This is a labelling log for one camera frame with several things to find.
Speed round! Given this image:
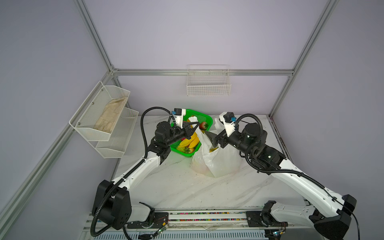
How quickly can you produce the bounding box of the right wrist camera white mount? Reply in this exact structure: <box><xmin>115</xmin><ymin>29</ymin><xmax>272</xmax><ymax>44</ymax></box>
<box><xmin>220</xmin><ymin>112</ymin><xmax>237</xmax><ymax>137</ymax></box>

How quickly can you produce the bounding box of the right black cable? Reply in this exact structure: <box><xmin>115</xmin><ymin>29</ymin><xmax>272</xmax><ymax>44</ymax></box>
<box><xmin>233</xmin><ymin>113</ymin><xmax>361</xmax><ymax>240</ymax></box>

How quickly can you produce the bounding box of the beige cloth in shelf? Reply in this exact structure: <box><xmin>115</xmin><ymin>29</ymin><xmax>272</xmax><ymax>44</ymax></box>
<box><xmin>94</xmin><ymin>97</ymin><xmax>128</xmax><ymax>134</ymax></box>

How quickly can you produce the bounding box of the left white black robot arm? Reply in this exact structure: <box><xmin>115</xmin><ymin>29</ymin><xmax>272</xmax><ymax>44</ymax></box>
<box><xmin>90</xmin><ymin>121</ymin><xmax>199</xmax><ymax>237</ymax></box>

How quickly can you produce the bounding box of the white wire wall basket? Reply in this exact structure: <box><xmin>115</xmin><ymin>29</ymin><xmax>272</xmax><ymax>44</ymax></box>
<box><xmin>187</xmin><ymin>65</ymin><xmax>232</xmax><ymax>97</ymax></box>

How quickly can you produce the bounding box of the red strawberry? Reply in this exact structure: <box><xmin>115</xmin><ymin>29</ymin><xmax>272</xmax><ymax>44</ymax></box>
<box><xmin>199</xmin><ymin>122</ymin><xmax>209</xmax><ymax>131</ymax></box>

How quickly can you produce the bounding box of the left black corrugated cable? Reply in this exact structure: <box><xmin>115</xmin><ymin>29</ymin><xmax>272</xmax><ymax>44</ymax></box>
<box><xmin>89</xmin><ymin>106</ymin><xmax>178</xmax><ymax>240</ymax></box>

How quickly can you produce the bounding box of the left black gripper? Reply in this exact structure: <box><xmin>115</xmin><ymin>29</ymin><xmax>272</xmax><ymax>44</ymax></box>
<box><xmin>166</xmin><ymin>121</ymin><xmax>200</xmax><ymax>147</ymax></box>

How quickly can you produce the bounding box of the white lemon print plastic bag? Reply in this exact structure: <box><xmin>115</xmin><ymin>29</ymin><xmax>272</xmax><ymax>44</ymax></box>
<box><xmin>190</xmin><ymin>129</ymin><xmax>242</xmax><ymax>178</ymax></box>

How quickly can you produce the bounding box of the lower white mesh shelf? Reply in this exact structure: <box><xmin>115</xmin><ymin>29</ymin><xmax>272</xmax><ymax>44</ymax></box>
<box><xmin>96</xmin><ymin>108</ymin><xmax>139</xmax><ymax>159</ymax></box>

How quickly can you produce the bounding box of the yellow banana bunch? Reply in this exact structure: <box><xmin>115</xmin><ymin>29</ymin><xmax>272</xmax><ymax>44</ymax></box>
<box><xmin>210</xmin><ymin>147</ymin><xmax>219</xmax><ymax>153</ymax></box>
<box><xmin>177</xmin><ymin>133</ymin><xmax>200</xmax><ymax>154</ymax></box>

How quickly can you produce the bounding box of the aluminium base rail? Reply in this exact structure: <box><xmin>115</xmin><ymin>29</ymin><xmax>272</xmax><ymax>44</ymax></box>
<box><xmin>78</xmin><ymin>207</ymin><xmax>339</xmax><ymax>240</ymax></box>

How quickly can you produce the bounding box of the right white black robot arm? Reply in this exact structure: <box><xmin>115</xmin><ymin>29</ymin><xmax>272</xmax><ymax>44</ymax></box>
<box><xmin>205</xmin><ymin>123</ymin><xmax>357</xmax><ymax>240</ymax></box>

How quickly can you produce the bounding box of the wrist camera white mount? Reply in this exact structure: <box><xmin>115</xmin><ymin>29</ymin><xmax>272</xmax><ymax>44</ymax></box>
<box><xmin>220</xmin><ymin>112</ymin><xmax>237</xmax><ymax>137</ymax></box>
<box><xmin>172</xmin><ymin>108</ymin><xmax>186</xmax><ymax>129</ymax></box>

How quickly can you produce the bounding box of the green plastic basket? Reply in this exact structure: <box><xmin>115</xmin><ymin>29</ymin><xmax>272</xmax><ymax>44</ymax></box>
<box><xmin>171</xmin><ymin>109</ymin><xmax>213</xmax><ymax>158</ymax></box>

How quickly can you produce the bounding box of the upper white mesh shelf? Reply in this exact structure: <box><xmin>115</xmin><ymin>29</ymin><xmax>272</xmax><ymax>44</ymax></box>
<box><xmin>69</xmin><ymin>82</ymin><xmax>130</xmax><ymax>142</ymax></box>

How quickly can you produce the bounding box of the white mesh shelf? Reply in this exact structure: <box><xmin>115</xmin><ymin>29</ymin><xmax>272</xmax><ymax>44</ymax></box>
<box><xmin>69</xmin><ymin>82</ymin><xmax>130</xmax><ymax>142</ymax></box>
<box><xmin>96</xmin><ymin>108</ymin><xmax>139</xmax><ymax>159</ymax></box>

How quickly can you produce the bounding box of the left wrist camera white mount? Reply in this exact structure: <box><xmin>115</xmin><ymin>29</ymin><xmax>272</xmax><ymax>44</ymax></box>
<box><xmin>172</xmin><ymin>108</ymin><xmax>186</xmax><ymax>129</ymax></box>

